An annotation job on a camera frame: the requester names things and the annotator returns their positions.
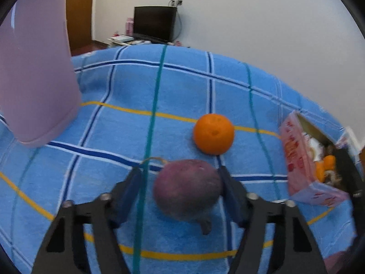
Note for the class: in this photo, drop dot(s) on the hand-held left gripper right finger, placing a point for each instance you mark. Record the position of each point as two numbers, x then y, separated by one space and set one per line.
231 189

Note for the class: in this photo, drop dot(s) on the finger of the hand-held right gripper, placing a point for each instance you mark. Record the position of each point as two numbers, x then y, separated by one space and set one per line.
350 174

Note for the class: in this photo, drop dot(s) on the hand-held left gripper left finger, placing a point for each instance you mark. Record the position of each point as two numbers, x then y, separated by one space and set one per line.
131 189

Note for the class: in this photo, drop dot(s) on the orange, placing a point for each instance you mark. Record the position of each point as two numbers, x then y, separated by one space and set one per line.
214 133
330 161
320 173

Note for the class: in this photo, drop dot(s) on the purple sweet potato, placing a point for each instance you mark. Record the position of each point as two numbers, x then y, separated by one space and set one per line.
186 189

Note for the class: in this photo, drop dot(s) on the shallow cardboard box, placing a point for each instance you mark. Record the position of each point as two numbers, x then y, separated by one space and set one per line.
296 154

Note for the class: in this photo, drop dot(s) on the brown walnut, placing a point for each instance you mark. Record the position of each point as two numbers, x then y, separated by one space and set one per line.
333 177

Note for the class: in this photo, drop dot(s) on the white printed cup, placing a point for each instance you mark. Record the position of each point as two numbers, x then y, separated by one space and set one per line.
350 138

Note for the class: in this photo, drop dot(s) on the blue plaid blanket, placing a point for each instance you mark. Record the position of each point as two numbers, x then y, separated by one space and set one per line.
176 91

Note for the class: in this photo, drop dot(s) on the white television stand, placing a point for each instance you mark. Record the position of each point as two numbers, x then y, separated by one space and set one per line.
125 39

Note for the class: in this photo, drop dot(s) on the pink plastic container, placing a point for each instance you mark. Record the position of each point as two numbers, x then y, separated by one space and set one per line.
37 62

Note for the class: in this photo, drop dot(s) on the pink box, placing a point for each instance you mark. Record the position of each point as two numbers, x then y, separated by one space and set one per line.
129 25

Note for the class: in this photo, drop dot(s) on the black television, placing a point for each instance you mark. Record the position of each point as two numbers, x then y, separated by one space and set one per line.
154 22

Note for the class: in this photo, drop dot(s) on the brown wooden door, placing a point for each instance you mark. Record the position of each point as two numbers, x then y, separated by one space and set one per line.
80 14

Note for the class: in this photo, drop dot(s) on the wall power socket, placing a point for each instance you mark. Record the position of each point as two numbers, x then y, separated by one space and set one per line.
176 2

